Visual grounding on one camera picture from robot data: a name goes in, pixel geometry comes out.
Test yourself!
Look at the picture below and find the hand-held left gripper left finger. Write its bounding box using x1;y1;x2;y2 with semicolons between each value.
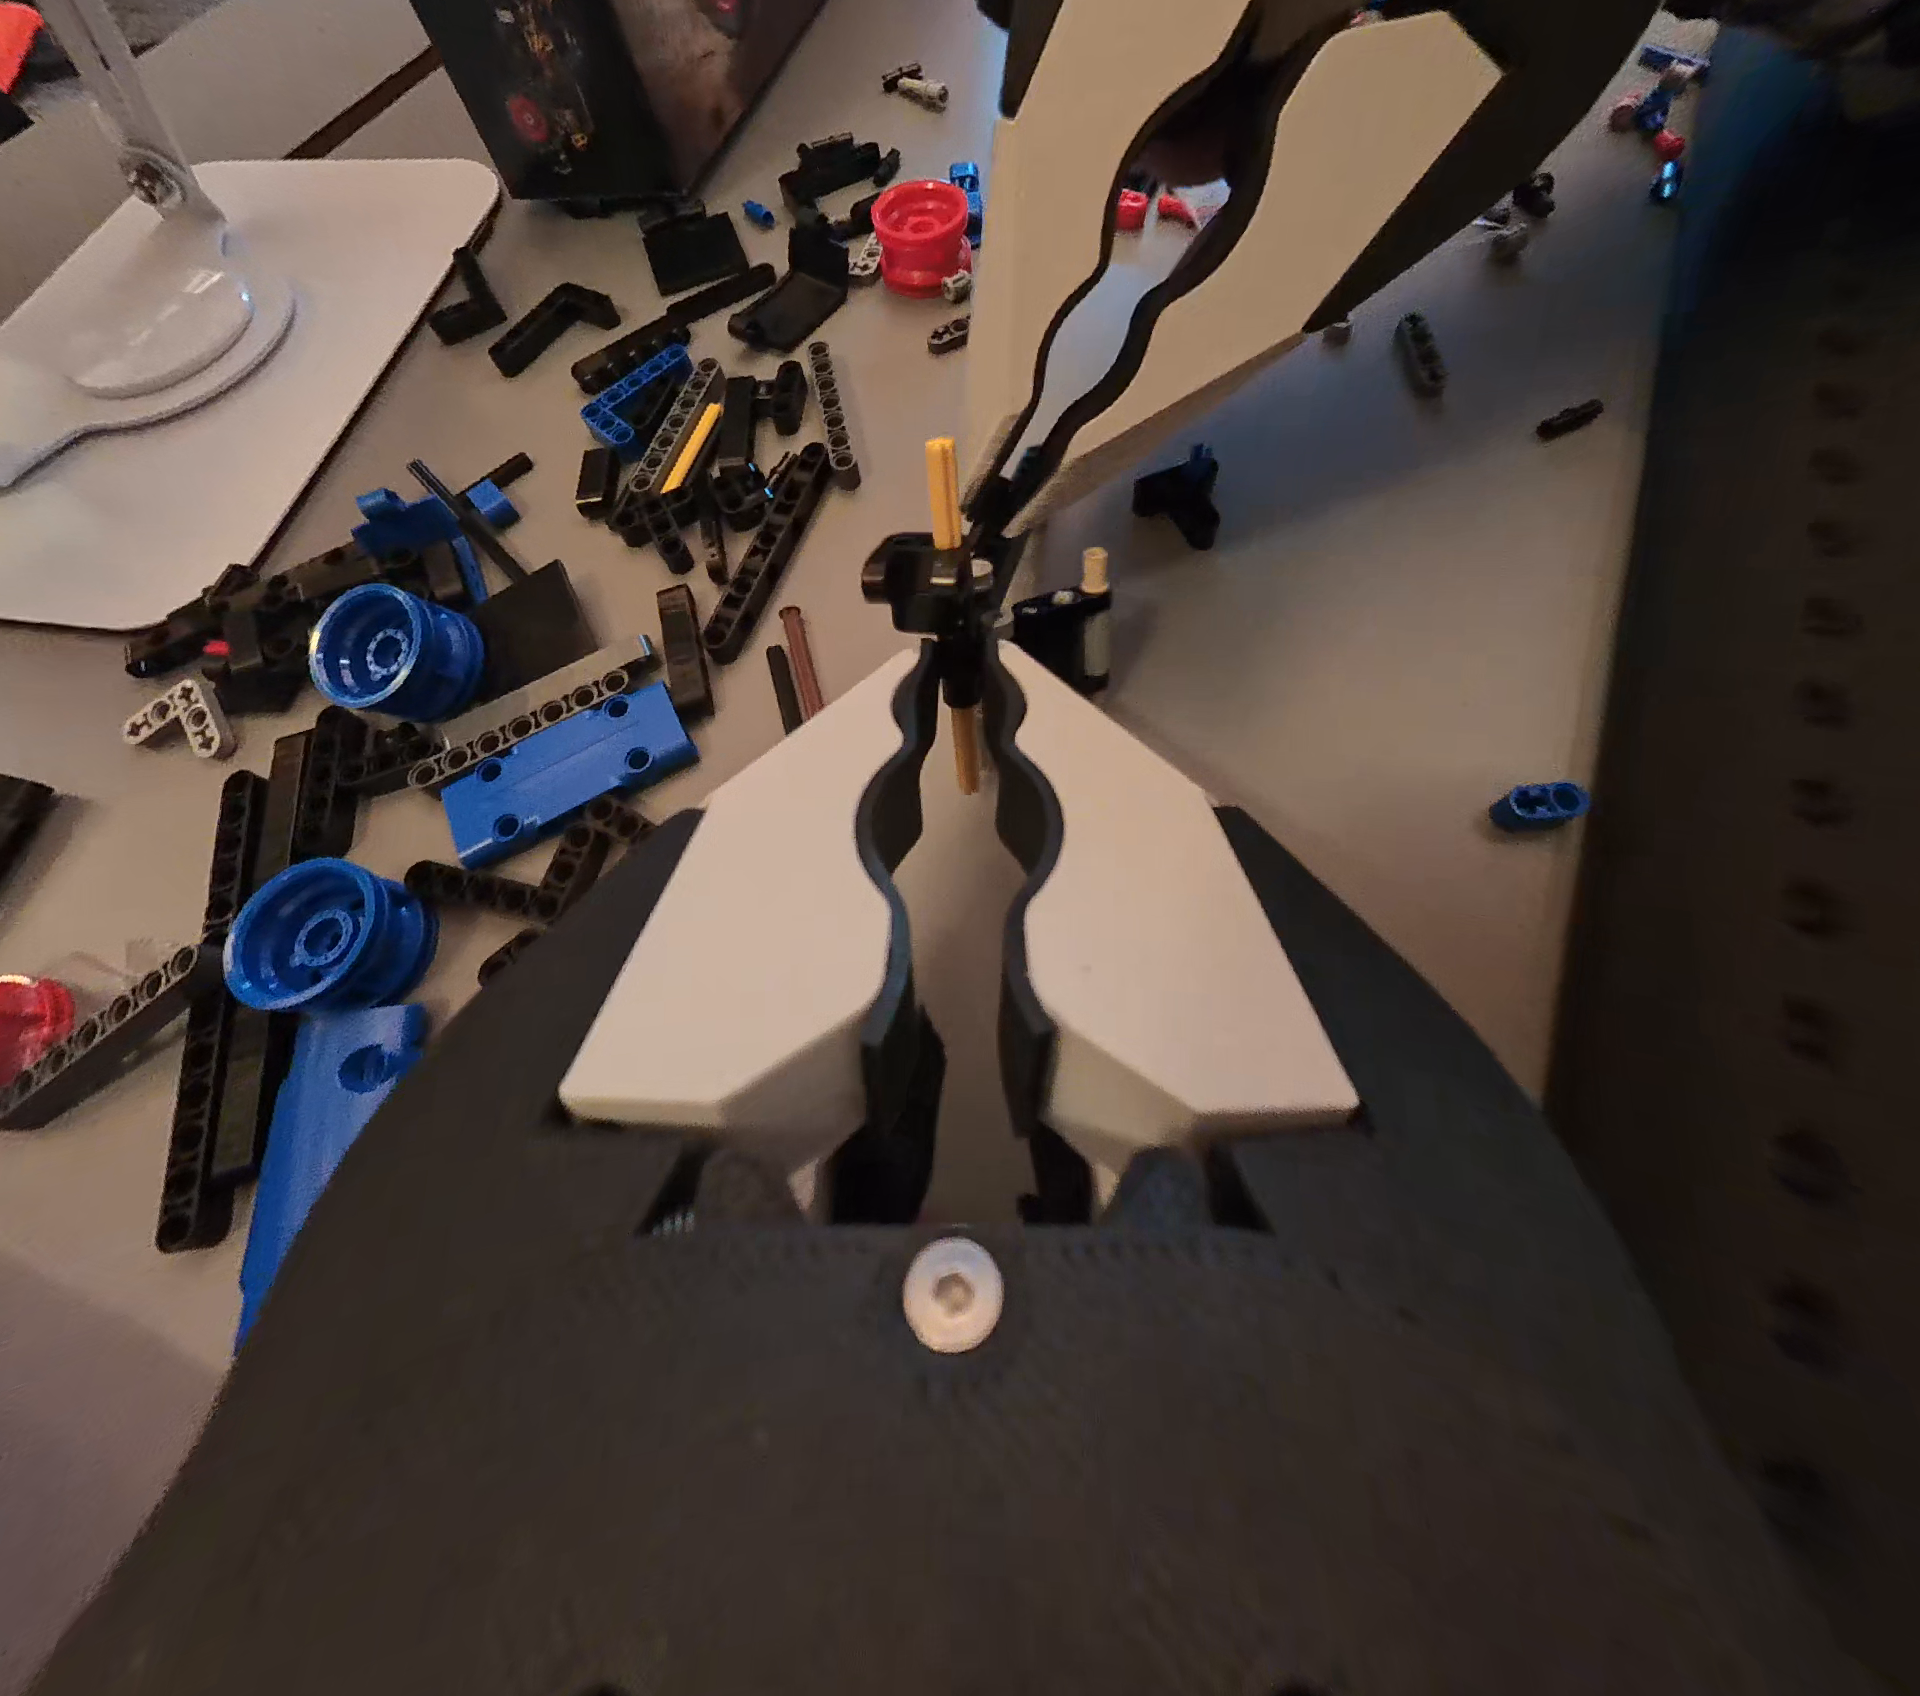
557;650;949;1223

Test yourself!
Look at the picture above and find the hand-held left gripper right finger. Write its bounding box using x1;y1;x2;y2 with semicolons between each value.
984;643;1362;1214

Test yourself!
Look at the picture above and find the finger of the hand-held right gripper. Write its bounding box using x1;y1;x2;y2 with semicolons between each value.
999;4;1509;538
961;0;1269;516

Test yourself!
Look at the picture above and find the black T-shaped beam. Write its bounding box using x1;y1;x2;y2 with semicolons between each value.
1132;442;1222;553

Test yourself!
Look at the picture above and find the black beam assembly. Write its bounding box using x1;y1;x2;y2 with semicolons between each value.
863;436;1122;801

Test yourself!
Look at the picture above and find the person's right hand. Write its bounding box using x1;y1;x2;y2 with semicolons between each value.
1145;124;1239;208

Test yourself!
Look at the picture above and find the blue flat panel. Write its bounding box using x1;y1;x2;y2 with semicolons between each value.
442;681;705;871

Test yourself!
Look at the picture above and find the pile of small connector pins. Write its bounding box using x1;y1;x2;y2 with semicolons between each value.
1110;47;1716;268

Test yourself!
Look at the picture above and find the red wheel rim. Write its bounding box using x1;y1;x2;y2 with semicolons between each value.
871;180;979;301
0;977;78;1085

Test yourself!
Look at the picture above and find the black bent beam cluster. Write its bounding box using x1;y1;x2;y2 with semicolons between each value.
776;133;904;238

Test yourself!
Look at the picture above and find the blue wheel rim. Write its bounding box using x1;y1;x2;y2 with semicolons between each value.
223;858;442;1015
306;582;488;724

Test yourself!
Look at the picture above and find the pile of black beams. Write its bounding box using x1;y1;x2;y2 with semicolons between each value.
0;248;846;1259

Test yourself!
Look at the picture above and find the black curved panel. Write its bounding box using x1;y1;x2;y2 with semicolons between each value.
730;222;857;359

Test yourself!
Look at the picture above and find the black flat panel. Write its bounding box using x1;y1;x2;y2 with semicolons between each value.
640;200;750;301

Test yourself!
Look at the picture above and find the long grey beam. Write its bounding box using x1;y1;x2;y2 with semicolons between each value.
806;340;866;492

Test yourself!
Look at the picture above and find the thin black axle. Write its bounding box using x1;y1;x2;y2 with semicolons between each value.
409;458;534;582

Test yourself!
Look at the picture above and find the dark grey beam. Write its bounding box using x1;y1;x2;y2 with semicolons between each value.
614;359;732;515

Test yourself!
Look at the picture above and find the blue angled panel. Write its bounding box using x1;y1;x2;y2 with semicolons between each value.
354;489;493;604

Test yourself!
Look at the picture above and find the light grey L-shaped liftarm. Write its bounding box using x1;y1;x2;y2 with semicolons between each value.
123;681;241;762

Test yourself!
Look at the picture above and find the black perforated panel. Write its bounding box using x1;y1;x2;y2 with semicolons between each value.
1544;22;1920;1696

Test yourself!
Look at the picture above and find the white booklet stand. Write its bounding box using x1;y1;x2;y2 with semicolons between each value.
0;0;505;637

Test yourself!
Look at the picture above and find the adjacent grey table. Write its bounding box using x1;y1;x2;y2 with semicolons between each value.
0;0;452;304

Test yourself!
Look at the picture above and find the blue frame beam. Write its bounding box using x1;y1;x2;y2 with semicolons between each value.
581;347;696;450

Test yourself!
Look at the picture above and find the black frame subassembly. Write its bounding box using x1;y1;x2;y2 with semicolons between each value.
123;541;378;719

